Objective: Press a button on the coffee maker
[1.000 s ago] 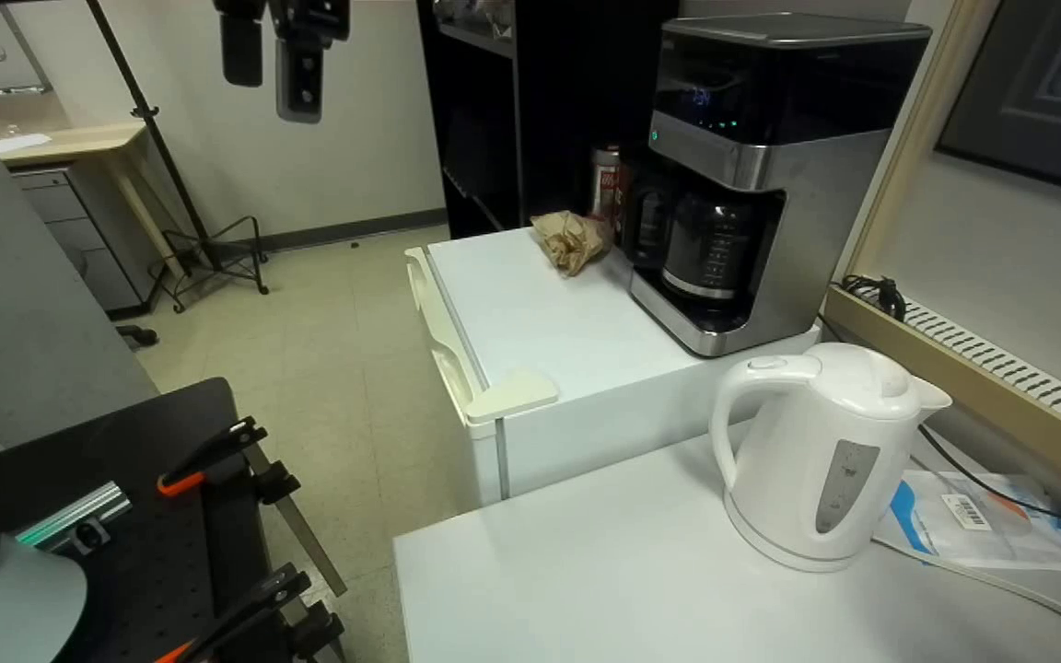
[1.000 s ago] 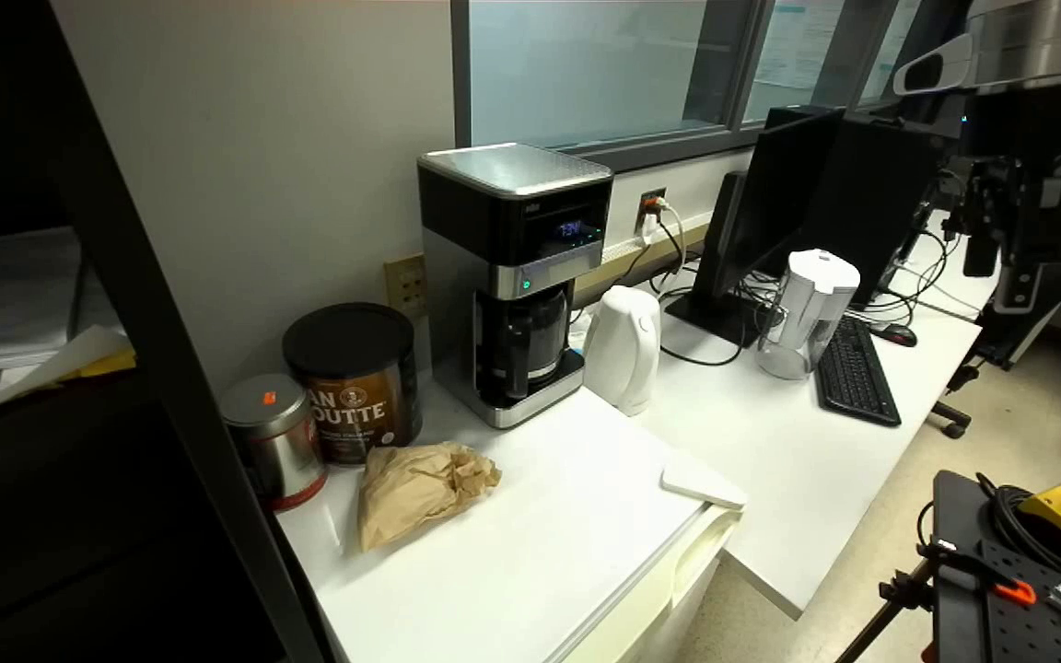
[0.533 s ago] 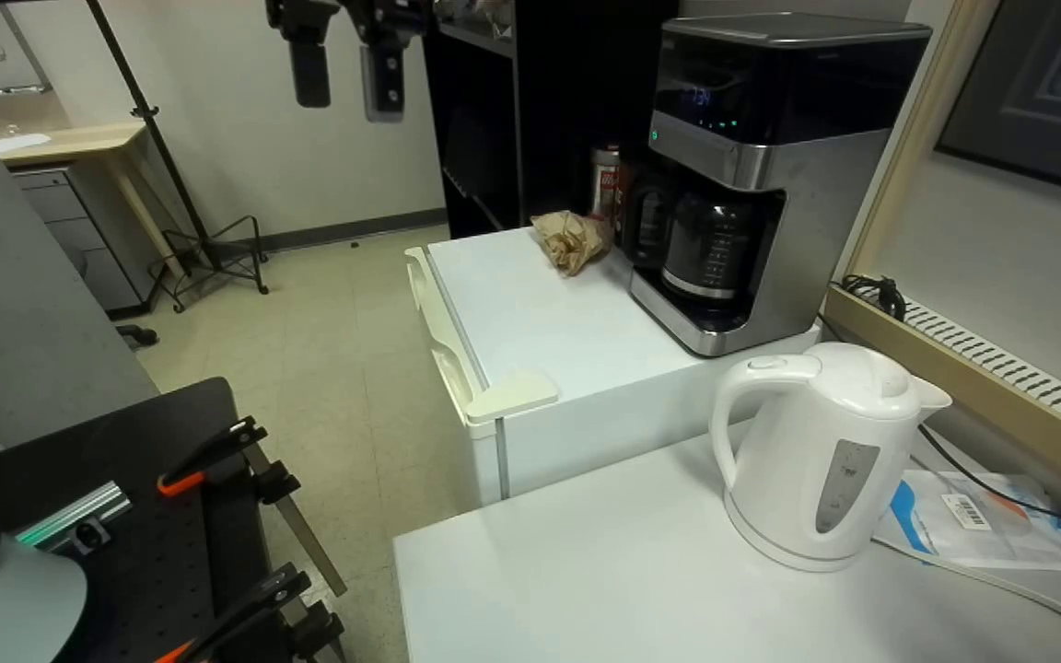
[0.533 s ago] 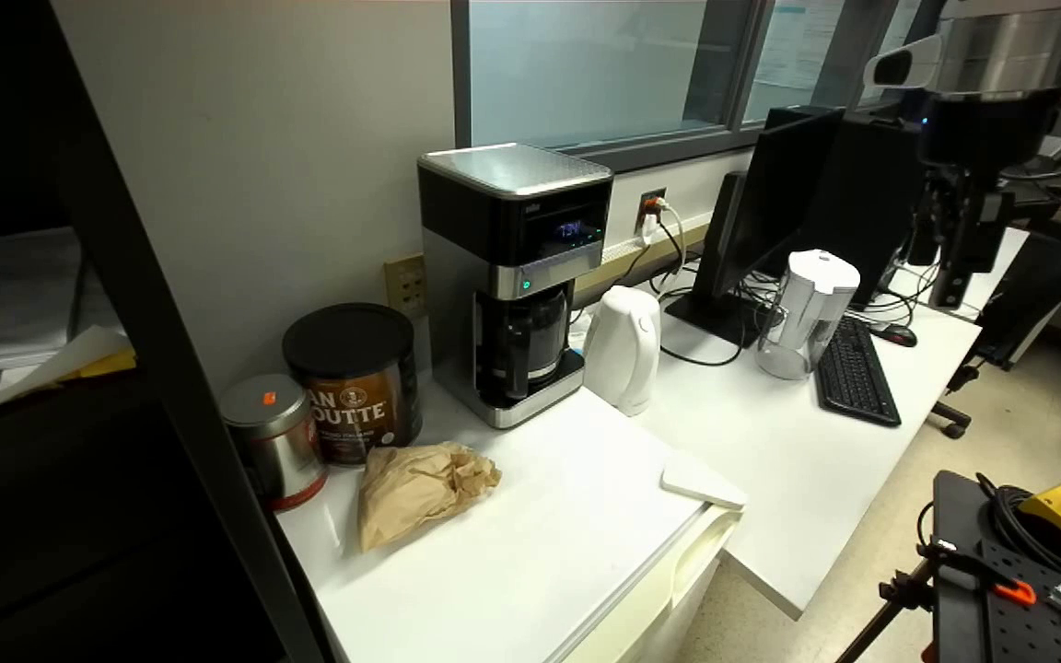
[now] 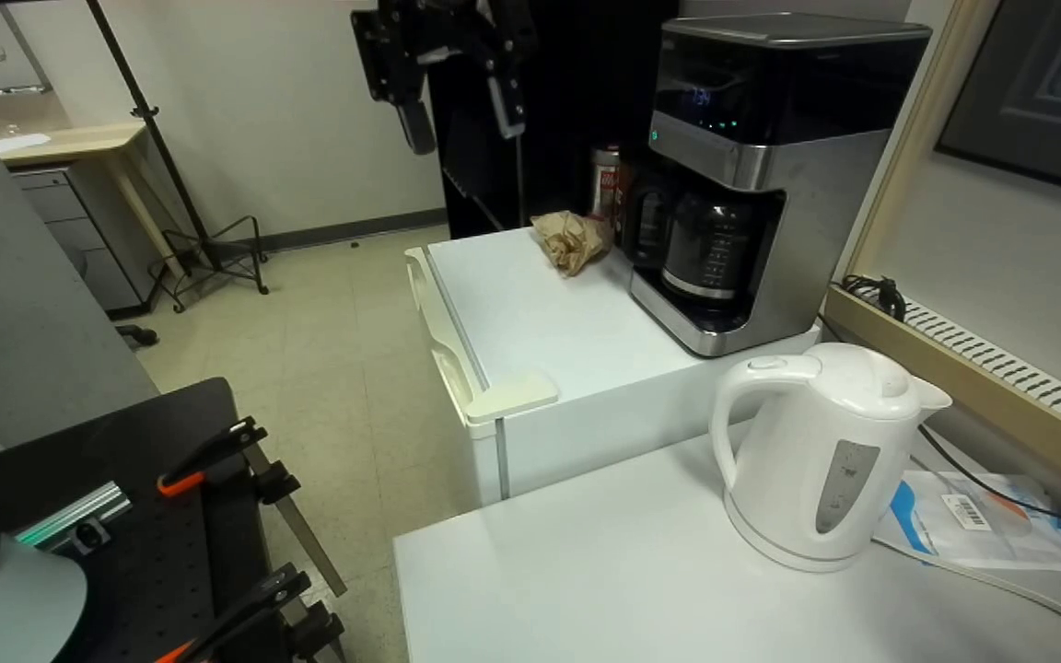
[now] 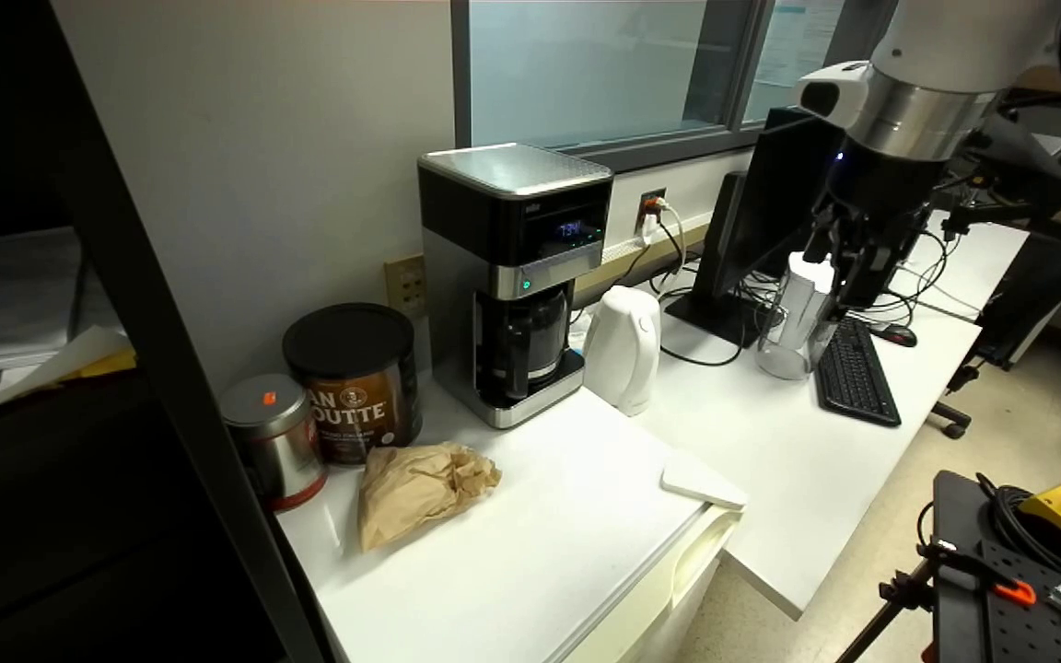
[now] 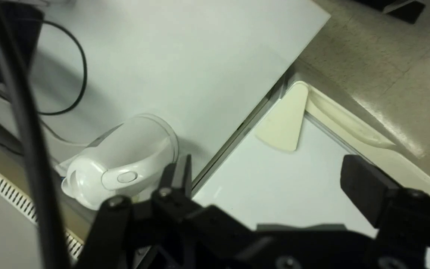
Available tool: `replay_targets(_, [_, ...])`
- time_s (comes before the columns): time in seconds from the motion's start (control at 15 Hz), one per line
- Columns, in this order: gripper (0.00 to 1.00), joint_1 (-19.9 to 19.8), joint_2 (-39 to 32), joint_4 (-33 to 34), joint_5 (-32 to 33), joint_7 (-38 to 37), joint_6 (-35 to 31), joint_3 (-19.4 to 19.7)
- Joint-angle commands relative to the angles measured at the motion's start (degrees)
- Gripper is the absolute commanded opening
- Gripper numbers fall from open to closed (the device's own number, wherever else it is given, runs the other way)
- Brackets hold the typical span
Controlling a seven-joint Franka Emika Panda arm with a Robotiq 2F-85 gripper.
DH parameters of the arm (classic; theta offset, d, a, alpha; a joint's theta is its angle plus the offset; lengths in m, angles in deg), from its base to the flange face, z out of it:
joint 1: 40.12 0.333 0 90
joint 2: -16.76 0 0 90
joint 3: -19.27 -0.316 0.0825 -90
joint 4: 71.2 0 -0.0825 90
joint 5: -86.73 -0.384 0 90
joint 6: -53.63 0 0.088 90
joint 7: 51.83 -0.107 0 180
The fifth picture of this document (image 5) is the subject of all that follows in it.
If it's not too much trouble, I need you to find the black coiled cable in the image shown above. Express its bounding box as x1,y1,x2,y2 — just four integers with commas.
840,273,909,323

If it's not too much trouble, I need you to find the black tripod stand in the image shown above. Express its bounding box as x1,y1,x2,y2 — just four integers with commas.
86,0,274,312

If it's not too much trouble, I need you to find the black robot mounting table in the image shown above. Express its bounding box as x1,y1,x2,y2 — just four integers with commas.
0,376,279,663

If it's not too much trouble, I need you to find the black orange bar clamp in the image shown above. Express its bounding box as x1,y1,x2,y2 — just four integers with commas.
151,560,345,663
151,412,304,507

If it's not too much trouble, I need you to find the light wooden desk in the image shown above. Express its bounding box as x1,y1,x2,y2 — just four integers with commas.
0,114,197,289

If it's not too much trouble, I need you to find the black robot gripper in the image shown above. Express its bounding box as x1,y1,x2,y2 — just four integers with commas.
349,0,537,159

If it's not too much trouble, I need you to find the glass coffee carafe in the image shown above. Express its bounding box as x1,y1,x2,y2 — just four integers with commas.
656,188,767,307

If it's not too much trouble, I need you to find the green white striped strip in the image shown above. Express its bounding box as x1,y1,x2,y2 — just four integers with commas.
10,480,138,560

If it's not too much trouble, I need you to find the white electric kettle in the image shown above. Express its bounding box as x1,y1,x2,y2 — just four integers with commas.
709,340,959,575

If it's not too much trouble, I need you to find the dark framed window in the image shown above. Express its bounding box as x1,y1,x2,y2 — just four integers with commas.
935,0,1061,204

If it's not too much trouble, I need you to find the clear plastic bag with papers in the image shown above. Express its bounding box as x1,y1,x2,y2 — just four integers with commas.
885,467,1061,577

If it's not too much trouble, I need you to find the grey partition panel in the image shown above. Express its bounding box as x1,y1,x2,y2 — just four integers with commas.
0,75,162,452

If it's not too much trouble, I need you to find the white mini fridge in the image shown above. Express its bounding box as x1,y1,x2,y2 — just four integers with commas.
403,224,827,507

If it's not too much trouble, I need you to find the grey dome with black cap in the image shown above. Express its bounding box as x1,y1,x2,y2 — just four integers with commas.
0,482,92,663

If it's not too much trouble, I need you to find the tall black cabinet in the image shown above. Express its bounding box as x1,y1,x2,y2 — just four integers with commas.
426,0,686,242

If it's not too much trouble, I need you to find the grey kettle power cable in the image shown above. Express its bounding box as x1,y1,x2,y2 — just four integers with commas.
871,536,1061,658

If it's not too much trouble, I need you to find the grey filing cabinet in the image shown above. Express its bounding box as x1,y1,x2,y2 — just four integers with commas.
6,164,155,318

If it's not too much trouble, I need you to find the red sauce bottle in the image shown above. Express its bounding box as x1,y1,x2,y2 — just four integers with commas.
589,144,628,231

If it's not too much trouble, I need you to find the white radiator vent grille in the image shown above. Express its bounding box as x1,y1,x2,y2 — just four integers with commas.
896,297,1061,450

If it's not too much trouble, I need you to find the black and silver coffee maker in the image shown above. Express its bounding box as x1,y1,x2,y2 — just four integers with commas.
622,13,935,360

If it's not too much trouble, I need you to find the brown plush toy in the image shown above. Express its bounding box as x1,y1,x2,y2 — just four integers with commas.
526,208,616,281

